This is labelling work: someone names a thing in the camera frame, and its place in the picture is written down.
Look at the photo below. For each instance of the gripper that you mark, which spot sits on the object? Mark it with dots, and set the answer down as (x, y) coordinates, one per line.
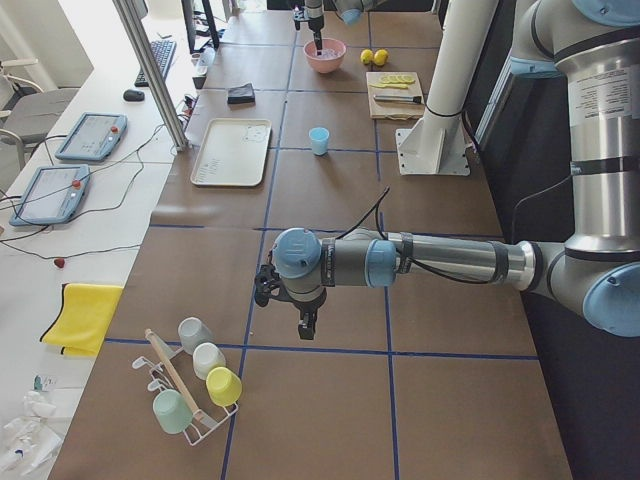
(315, 20)
(305, 308)

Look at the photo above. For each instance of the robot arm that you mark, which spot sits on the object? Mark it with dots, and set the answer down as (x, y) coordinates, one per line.
(594, 273)
(349, 11)

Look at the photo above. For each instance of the clear ice cube pile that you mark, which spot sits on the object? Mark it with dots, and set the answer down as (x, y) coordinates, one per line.
(327, 54)

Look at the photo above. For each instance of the light blue plastic cup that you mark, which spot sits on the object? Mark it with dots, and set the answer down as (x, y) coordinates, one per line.
(319, 140)

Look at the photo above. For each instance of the yellow cup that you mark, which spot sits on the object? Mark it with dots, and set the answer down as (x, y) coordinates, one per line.
(224, 386)

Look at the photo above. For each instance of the white cup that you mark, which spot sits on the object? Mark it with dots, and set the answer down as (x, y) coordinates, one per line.
(206, 357)

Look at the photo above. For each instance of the grey cup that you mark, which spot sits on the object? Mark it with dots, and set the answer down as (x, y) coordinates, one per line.
(193, 332)

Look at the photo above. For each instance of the mint green cup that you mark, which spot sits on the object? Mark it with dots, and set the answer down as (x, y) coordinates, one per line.
(171, 411)

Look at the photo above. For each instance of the pink bowl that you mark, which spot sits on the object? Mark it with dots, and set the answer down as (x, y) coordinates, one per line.
(325, 66)

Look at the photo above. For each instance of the upper whole lemon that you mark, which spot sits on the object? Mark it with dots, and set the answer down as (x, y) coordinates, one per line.
(366, 56)

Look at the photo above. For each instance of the folded grey cloth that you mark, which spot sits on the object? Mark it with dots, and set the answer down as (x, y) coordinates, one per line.
(241, 94)

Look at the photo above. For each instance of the wooden cutting board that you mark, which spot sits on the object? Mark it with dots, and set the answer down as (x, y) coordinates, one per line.
(394, 111)

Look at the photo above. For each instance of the cream bear serving tray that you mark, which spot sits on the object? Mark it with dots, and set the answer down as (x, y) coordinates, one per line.
(233, 153)

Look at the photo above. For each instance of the black keyboard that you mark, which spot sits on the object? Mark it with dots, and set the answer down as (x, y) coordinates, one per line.
(163, 51)

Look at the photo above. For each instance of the black computer mouse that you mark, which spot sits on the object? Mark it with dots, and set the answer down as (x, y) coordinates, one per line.
(133, 95)

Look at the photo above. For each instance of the yellow cloth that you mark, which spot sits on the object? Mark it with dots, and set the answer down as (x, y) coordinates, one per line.
(84, 317)

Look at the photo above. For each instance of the far teach pendant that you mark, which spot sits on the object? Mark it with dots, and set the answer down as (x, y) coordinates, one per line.
(93, 137)

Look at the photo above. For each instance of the teach pendant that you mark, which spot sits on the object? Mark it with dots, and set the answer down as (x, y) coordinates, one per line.
(52, 196)
(93, 137)

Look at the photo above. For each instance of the near teach pendant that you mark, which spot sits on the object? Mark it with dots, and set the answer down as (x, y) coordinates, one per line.
(52, 196)

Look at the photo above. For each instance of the grey office chair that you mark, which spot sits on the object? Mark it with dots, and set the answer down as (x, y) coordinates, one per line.
(27, 123)

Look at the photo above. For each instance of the crumpled plastic wrap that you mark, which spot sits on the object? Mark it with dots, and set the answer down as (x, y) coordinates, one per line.
(28, 440)

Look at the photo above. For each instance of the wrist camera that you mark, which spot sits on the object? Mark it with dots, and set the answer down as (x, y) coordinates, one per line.
(268, 286)

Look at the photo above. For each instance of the metal handled tool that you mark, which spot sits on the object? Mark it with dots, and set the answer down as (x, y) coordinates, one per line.
(398, 99)

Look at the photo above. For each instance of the white wire cup rack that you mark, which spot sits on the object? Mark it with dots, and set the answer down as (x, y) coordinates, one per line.
(215, 417)

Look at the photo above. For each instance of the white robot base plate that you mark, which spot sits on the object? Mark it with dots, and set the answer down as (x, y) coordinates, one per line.
(442, 155)

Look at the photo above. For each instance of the wooden rack handle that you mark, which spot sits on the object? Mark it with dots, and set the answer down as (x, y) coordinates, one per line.
(161, 350)

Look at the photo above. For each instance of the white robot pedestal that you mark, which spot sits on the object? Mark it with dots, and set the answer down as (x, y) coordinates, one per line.
(467, 23)

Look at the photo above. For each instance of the grey aluminium frame post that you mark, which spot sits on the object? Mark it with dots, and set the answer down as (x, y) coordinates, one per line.
(142, 48)

